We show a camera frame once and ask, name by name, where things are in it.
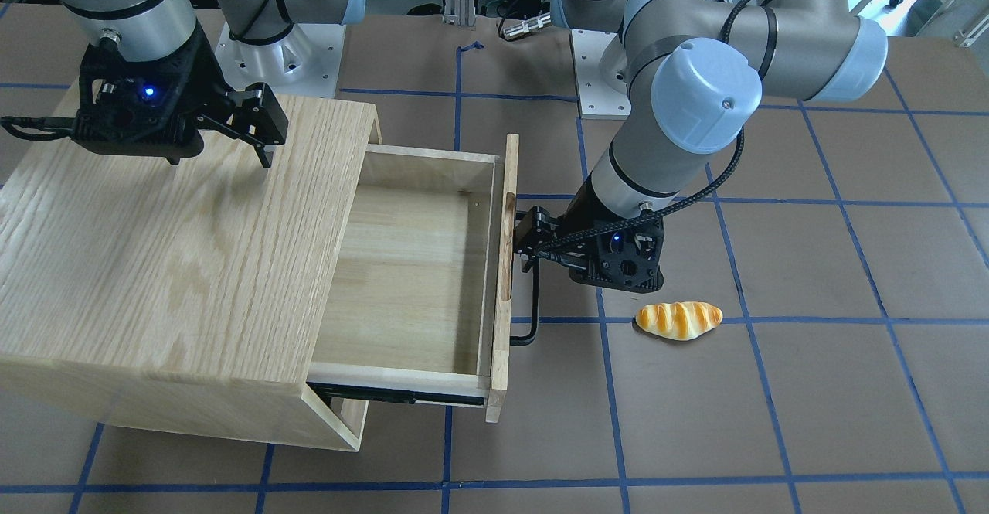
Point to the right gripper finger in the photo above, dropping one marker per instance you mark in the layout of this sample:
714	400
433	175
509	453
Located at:
253	115

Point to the black drawer handle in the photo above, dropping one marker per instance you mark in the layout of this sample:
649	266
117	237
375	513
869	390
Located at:
526	340

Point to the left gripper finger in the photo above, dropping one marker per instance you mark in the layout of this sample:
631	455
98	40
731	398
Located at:
534	228

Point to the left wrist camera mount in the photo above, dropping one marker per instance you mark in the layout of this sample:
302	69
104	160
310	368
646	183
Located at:
626	259

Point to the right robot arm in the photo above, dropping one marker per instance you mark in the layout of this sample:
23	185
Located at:
146	30

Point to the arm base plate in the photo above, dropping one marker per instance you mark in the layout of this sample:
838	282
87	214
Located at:
307	62
599	65

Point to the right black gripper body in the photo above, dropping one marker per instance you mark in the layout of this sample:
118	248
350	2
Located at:
202	75

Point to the wooden drawer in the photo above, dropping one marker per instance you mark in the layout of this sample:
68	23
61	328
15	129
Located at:
420	302

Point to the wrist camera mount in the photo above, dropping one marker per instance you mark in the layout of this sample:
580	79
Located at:
136	109
626	259

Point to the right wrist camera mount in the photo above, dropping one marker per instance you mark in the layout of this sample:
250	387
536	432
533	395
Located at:
136	109

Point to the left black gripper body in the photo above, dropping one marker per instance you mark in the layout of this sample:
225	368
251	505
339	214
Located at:
581	216

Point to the light wooden drawer cabinet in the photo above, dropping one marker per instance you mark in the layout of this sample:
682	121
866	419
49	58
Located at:
184	298

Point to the toy bread loaf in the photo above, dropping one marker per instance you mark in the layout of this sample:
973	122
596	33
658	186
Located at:
679	321

